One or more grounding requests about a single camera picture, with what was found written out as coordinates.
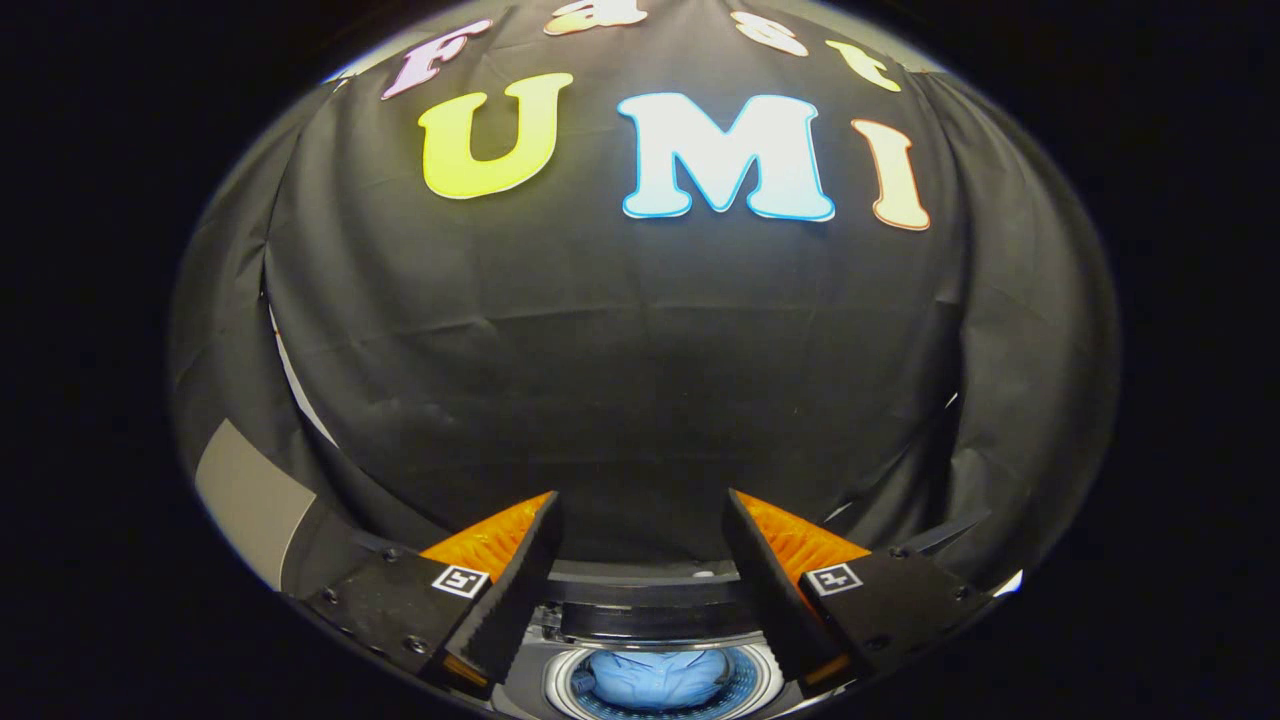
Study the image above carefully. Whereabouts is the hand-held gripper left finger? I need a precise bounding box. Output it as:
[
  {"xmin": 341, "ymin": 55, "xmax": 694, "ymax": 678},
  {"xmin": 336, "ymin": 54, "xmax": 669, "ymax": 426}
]
[{"xmin": 305, "ymin": 490, "xmax": 563, "ymax": 693}]

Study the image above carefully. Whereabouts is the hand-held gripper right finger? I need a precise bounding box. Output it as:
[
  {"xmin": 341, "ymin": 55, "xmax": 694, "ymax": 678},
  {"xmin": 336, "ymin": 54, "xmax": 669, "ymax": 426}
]
[{"xmin": 722, "ymin": 488, "xmax": 1001, "ymax": 693}]

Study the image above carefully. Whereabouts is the dark grey washing machine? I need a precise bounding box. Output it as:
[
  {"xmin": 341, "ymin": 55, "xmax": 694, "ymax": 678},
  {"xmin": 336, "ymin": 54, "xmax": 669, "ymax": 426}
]
[{"xmin": 490, "ymin": 560, "xmax": 801, "ymax": 720}]

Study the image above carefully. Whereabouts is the light blue polo shirt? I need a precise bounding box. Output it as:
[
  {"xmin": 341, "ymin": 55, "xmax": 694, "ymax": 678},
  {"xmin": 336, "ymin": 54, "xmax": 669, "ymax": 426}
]
[{"xmin": 570, "ymin": 650, "xmax": 736, "ymax": 713}]

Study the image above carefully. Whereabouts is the black backdrop cloth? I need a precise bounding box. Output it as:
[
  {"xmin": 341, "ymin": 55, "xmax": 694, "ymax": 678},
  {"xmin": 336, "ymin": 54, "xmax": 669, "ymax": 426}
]
[{"xmin": 170, "ymin": 0, "xmax": 1121, "ymax": 601}]

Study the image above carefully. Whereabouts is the dark grey cabinet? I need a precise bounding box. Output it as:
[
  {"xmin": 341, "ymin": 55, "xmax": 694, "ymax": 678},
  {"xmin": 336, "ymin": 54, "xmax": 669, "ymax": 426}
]
[{"xmin": 195, "ymin": 420, "xmax": 421, "ymax": 601}]

